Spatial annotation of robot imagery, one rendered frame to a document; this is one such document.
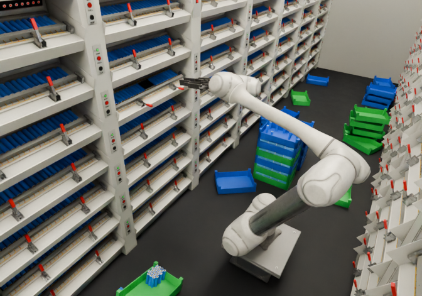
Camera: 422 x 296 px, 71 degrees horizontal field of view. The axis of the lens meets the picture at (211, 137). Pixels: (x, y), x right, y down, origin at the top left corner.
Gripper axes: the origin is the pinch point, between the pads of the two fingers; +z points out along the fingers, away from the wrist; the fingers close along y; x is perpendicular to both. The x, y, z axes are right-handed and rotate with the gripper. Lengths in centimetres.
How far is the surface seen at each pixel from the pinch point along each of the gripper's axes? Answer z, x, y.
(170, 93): 15.2, 9.0, -2.2
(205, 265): -15, 105, 25
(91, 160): 24, 26, 51
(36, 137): 23, 3, 71
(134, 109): 16.4, 8.3, 24.8
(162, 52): 16.4, -14.2, -3.1
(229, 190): 4, 98, -37
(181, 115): 19.5, 27.9, -13.2
